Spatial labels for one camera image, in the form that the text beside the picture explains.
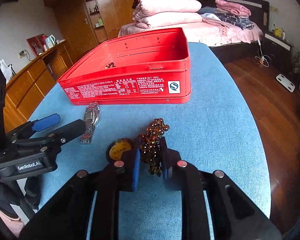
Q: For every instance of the wooden sideboard cabinet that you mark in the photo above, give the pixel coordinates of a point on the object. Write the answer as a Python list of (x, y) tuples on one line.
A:
[(26, 90)]

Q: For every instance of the silver metal wristwatch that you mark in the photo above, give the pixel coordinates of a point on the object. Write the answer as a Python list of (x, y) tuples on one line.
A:
[(91, 118)]

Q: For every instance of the dark nightstand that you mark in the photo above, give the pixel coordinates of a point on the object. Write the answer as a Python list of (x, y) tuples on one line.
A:
[(279, 52)]

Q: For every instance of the red box on sideboard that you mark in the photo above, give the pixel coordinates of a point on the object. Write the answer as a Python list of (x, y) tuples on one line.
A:
[(37, 44)]

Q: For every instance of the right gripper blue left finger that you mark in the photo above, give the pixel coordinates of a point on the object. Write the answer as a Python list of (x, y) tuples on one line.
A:
[(119, 176)]

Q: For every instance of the blue table cloth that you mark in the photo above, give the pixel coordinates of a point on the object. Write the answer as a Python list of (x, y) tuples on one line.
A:
[(214, 130)]

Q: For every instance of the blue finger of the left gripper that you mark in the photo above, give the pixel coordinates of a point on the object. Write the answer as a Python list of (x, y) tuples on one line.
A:
[(65, 133), (46, 122)]

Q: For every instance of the white bathroom scale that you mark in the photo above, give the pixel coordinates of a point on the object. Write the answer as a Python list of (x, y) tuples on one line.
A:
[(285, 82)]

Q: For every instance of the folded pink clothes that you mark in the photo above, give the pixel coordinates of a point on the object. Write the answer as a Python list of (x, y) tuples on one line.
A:
[(233, 8)]

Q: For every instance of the stack of pink quilts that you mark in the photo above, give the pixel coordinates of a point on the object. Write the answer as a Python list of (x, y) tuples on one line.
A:
[(161, 13)]

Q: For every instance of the bed with pink cover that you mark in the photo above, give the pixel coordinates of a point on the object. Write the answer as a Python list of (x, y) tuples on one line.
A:
[(227, 41)]

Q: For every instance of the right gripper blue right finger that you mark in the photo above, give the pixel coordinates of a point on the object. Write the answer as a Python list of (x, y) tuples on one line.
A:
[(182, 176)]

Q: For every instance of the white plastic bag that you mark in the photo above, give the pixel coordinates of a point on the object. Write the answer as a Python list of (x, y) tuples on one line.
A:
[(7, 70)]

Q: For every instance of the folded plaid clothes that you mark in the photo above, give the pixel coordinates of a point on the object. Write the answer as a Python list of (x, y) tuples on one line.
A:
[(227, 16)]

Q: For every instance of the wooden wardrobe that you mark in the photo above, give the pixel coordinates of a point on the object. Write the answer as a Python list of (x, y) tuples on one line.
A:
[(87, 23)]

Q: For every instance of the red metal tin box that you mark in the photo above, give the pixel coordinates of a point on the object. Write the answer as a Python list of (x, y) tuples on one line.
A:
[(150, 67)]

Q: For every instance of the white electric kettle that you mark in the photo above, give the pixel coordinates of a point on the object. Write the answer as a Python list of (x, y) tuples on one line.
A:
[(50, 41)]

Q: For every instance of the yellow pikachu plush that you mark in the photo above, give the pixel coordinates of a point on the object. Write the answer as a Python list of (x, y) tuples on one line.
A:
[(278, 32)]

